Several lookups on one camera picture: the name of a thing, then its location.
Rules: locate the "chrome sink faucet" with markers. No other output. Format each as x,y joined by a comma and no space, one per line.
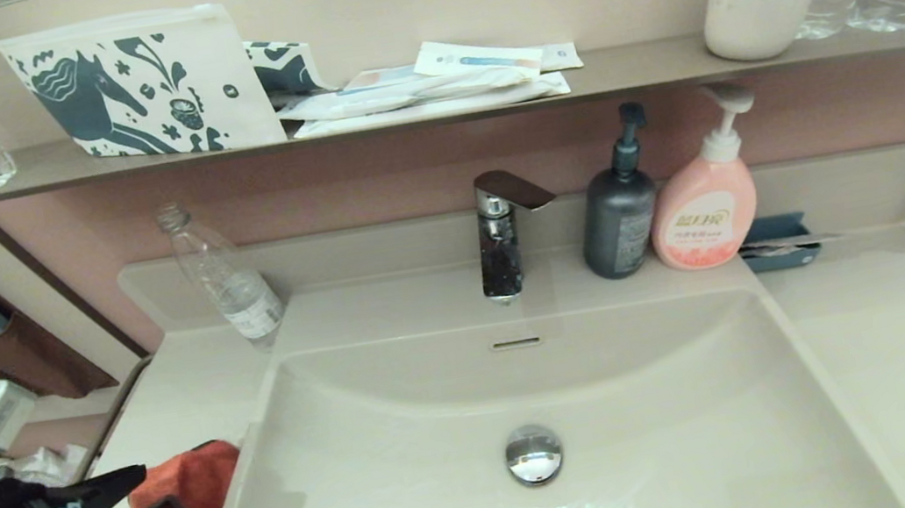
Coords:
499,256

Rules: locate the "white ceramic sink basin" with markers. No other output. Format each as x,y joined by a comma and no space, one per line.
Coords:
664,437

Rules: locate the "empty clear plastic bottle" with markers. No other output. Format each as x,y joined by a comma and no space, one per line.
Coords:
240,297

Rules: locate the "large horse print pouch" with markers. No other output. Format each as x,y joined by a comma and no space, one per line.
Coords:
129,96

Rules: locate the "chrome drain stopper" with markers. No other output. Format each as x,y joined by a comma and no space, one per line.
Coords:
534,453

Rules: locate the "small horse print pouch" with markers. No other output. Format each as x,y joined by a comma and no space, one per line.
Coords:
283,67

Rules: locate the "long white plastic packet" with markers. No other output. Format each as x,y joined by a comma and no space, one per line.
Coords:
395,96

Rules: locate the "pale blue packet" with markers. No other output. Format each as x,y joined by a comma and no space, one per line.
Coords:
383,77

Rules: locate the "flat white plastic packet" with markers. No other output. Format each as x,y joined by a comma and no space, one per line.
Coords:
484,97

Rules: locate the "white packet with blue stripe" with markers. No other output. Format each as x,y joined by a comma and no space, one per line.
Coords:
469,59

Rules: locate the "dark grey pump bottle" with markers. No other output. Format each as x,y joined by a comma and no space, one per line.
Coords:
616,222

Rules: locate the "small white logo sachet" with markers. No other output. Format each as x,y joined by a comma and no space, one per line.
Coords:
562,55

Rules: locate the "pink pump soap bottle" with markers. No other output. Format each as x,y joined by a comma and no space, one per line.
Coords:
702,219

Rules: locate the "blue plastic holder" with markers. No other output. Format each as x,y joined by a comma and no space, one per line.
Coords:
773,231

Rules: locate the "brown fabric wall pocket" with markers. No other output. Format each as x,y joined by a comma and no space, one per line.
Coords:
34,361

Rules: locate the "grey wall shelf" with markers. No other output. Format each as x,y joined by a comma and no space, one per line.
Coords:
639,68

